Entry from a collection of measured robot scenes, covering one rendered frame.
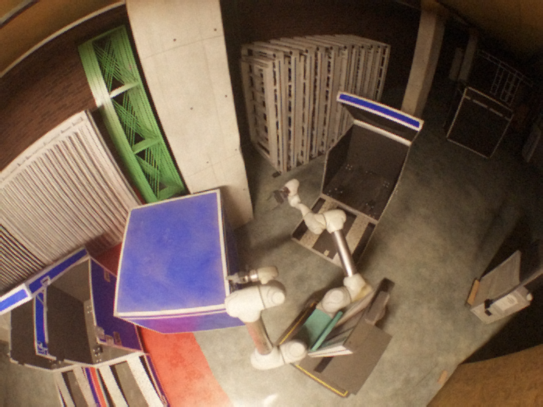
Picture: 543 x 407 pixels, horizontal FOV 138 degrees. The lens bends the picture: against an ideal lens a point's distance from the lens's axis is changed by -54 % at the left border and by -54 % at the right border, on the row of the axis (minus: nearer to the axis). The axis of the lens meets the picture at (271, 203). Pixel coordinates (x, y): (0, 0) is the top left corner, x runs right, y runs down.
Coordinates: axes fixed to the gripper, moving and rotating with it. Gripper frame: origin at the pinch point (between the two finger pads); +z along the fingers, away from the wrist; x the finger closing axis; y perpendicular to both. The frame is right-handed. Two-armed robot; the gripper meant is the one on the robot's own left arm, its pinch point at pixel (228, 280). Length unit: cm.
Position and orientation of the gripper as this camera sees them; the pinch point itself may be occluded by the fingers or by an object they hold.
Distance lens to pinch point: 176.0
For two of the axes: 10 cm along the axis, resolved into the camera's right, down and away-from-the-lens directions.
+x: 0.5, 6.3, 7.7
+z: -9.8, 1.9, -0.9
